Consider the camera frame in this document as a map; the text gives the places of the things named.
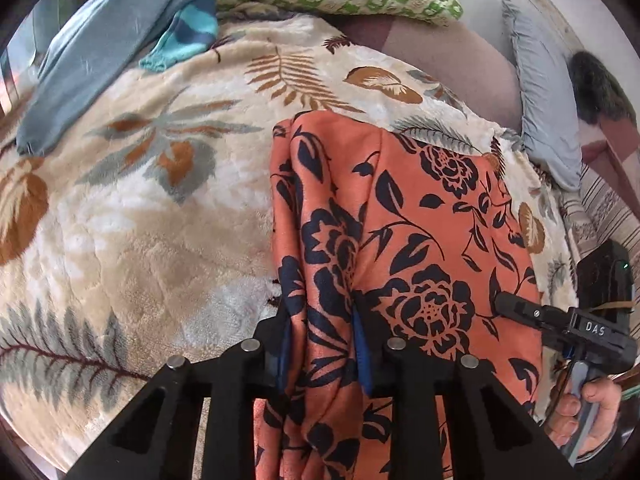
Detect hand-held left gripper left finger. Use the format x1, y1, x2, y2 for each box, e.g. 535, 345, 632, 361
65, 305, 296, 480

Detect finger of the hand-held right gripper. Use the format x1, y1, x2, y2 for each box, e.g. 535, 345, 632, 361
495, 292, 569, 333

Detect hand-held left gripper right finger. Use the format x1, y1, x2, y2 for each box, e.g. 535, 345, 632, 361
352, 305, 576, 480

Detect orange floral garment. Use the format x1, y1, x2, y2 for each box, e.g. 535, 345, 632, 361
255, 110, 546, 480

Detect person's right hand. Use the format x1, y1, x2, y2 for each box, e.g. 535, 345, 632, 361
545, 377, 626, 456

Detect striped patterned cloth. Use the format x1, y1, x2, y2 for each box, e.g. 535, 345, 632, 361
557, 162, 640, 271

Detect pink cloth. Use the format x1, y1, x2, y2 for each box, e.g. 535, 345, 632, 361
580, 115, 640, 196

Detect cream leaf-print blanket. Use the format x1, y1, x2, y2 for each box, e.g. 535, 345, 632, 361
0, 2, 576, 476

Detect grey pillow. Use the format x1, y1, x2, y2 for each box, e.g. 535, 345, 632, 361
502, 0, 583, 192

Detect dark furry object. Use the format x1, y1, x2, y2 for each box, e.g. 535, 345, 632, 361
570, 50, 628, 123

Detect mauve bed sheet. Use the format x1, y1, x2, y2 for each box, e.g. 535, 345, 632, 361
325, 15, 526, 133

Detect teal striped garment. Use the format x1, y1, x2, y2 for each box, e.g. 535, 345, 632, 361
139, 0, 219, 73

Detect blue-grey knit sweater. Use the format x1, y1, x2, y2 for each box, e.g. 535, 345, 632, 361
15, 0, 216, 158

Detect leaded glass window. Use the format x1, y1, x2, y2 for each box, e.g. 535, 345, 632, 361
0, 25, 41, 111

